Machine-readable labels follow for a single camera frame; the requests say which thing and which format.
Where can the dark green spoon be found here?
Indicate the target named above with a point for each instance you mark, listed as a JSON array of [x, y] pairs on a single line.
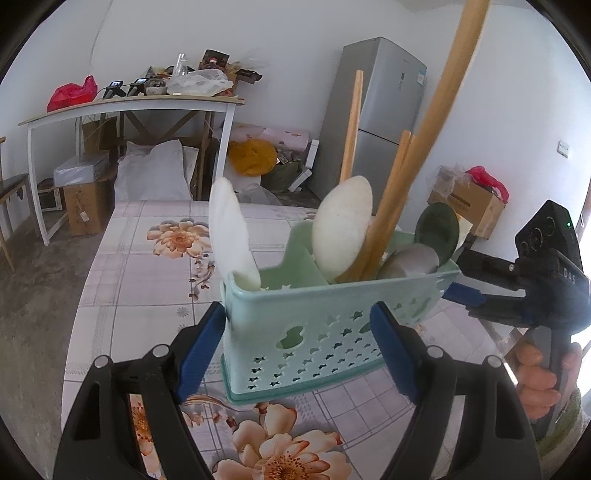
[[436, 226]]

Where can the yellow bag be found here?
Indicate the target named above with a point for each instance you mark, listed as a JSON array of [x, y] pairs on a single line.
[[251, 157]]

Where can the red bag in box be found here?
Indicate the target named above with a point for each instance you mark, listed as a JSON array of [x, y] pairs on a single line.
[[489, 180]]

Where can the small wooden stool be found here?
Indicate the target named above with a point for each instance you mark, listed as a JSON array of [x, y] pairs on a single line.
[[50, 196]]

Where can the white frame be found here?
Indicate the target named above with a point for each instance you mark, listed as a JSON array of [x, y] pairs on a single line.
[[307, 161]]

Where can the white wall switch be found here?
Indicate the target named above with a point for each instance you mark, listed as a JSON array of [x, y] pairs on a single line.
[[563, 149]]

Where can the green plastic basket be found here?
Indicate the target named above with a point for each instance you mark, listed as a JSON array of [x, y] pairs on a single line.
[[300, 300]]

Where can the white table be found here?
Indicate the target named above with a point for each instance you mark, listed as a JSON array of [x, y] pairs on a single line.
[[129, 105]]

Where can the large cardboard box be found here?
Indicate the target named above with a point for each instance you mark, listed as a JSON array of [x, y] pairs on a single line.
[[475, 207]]

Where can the white ceramic spoon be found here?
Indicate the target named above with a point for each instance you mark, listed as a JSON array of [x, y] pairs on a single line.
[[231, 230]]

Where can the white wrapped box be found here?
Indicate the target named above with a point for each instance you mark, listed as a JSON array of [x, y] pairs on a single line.
[[78, 170]]

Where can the person's right hand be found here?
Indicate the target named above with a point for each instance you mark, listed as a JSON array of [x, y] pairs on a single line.
[[531, 383]]

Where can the floral tablecloth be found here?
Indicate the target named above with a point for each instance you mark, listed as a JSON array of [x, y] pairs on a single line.
[[138, 286]]

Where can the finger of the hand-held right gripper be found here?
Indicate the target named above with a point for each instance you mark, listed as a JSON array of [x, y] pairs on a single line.
[[466, 297], [489, 272]]

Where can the cream spoon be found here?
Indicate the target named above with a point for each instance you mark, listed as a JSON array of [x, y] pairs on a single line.
[[341, 221]]

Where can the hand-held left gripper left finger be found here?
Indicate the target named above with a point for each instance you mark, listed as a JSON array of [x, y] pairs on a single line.
[[198, 350]]

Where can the red plastic bag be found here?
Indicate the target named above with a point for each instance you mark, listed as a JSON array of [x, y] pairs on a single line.
[[69, 97]]

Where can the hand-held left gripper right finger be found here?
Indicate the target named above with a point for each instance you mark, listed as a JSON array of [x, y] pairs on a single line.
[[392, 350]]

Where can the white and yellow sack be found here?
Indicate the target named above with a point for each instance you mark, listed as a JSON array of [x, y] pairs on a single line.
[[465, 228]]

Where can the pink rolled mat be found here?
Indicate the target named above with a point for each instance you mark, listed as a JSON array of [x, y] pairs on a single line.
[[277, 136]]

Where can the wooden chair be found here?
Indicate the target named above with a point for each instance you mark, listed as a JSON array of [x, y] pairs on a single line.
[[14, 189]]

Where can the clear glass jar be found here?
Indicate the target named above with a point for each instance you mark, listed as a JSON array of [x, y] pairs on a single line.
[[181, 67]]

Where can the black device with screen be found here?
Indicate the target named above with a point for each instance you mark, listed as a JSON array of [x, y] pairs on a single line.
[[137, 86], [113, 88]]

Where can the translucent plastic bag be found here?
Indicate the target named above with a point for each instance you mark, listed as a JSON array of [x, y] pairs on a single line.
[[198, 84]]

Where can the olive green bag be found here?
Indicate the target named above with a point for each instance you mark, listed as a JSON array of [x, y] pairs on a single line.
[[281, 177]]

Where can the black object on table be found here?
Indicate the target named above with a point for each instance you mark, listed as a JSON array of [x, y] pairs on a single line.
[[249, 76]]

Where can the dark brown box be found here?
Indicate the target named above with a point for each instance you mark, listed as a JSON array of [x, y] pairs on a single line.
[[214, 59]]

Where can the grey refrigerator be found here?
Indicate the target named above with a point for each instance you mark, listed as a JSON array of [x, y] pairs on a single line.
[[369, 115]]

